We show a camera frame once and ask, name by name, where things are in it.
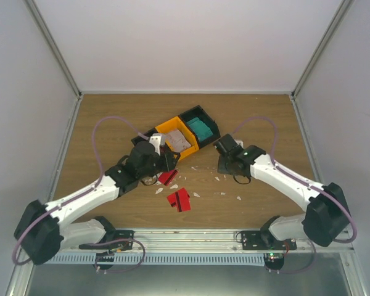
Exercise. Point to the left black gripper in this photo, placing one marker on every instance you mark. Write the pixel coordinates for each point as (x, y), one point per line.
(168, 165)

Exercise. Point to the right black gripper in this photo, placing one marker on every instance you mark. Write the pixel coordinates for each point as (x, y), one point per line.
(221, 166)

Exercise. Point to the red credit card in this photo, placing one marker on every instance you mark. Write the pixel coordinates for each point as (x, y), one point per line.
(166, 177)

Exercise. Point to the yellow card bin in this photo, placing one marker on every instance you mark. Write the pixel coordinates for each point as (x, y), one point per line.
(177, 123)

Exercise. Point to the red black-striped card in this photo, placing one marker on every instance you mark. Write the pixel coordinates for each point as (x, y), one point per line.
(175, 201)
(182, 200)

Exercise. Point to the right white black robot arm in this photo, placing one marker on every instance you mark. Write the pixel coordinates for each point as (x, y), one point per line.
(325, 210)

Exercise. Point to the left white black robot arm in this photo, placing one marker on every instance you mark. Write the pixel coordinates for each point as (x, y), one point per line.
(46, 228)

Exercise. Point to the white pink card stack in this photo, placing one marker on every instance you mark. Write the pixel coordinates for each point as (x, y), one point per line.
(177, 141)

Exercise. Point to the teal card stack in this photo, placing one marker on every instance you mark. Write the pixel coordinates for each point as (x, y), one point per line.
(200, 129)

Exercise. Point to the white debris pile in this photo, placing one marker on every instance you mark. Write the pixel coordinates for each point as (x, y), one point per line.
(158, 188)

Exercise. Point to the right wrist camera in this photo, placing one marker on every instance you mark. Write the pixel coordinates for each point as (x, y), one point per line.
(239, 142)

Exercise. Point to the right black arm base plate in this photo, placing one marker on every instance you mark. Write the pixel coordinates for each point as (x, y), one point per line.
(258, 240)

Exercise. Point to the aluminium mounting rail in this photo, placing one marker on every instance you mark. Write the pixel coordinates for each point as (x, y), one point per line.
(166, 240)

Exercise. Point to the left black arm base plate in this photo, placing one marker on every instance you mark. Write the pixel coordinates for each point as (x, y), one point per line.
(112, 236)

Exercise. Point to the grey slotted cable duct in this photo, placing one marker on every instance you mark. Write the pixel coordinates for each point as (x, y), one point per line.
(227, 259)

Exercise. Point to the right aluminium frame post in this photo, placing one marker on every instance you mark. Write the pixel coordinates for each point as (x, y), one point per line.
(331, 29)

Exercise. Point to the aluminium frame post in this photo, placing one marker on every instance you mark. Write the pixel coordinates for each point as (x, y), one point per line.
(331, 29)
(48, 37)

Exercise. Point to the left aluminium frame post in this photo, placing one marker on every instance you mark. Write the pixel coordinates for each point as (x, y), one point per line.
(48, 37)

